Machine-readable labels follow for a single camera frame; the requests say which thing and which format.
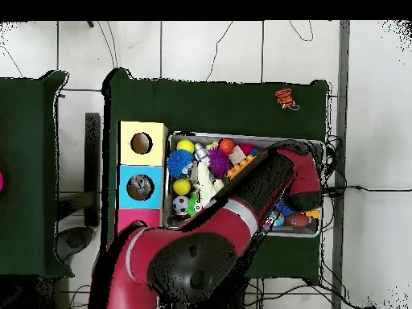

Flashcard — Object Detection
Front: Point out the orange tiger striped toy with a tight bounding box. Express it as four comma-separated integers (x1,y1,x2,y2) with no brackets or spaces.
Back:
274,87,301,111

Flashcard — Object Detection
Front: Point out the silver metal pipe fitting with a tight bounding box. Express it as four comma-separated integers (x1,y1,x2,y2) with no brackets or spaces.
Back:
194,142,210,162

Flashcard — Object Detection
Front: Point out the dark green table cloth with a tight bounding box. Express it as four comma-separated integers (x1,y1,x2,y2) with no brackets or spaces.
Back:
101,67,331,284
0,69,75,279

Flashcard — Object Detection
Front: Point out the purple spiky ball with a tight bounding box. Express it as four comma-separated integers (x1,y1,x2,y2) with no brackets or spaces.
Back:
208,147,233,180

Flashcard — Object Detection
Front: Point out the orange ball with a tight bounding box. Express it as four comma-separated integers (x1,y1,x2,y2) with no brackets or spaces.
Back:
218,138,236,155

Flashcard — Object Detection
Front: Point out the yellow ball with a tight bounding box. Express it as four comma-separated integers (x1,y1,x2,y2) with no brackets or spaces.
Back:
172,177,192,196
176,138,196,154

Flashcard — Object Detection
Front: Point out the wooden box with three holes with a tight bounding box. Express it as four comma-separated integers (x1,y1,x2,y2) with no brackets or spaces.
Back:
115,120,170,253

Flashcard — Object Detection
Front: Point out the small soccer ball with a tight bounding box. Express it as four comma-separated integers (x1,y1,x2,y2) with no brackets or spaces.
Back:
171,194,191,215

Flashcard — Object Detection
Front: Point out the black floor cable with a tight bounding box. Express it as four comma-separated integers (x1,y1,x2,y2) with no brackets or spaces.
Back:
324,183,412,196

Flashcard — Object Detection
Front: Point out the shallow clear mesh bin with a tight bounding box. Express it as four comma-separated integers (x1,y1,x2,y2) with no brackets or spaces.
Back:
163,131,326,238

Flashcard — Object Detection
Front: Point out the large blue spiky ball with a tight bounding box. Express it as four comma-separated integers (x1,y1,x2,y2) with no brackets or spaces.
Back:
167,148,195,179

